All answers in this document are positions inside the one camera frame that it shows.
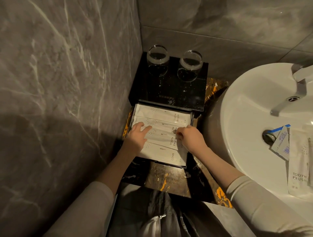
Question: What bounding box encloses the person's left hand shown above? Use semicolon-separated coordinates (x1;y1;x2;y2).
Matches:
123;122;153;157

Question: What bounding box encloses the chrome basin faucet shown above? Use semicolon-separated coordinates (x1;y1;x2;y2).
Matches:
270;62;313;117

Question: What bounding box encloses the white ceramic wash basin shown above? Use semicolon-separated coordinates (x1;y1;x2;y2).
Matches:
202;63;313;208

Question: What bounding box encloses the person's left forearm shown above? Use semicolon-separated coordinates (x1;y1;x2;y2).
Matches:
44;144;138;237

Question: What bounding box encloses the dark zippered jacket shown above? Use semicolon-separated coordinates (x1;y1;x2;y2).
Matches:
107;183;258;237

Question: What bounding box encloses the white paper amenity packet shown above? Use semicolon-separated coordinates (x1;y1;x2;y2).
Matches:
287;128;313;202
144;128;189;150
139;141;188;167
131;116;191;135
134;104;193;126

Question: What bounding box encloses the person's right hand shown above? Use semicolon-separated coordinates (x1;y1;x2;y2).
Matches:
176;125;208;155

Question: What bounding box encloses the chrome basin drain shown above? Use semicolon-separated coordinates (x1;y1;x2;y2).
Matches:
262;129;277;145

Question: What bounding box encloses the black glossy amenity box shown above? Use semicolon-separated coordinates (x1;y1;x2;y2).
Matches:
128;51;209;112

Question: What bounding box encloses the black drawer tray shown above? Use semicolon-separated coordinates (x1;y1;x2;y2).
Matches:
129;99;195;169

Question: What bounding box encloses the clear drinking glass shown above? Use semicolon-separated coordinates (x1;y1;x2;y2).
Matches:
177;50;203;82
146;45;170;77

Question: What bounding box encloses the person's right forearm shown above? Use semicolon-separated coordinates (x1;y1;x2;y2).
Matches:
193;145;313;237

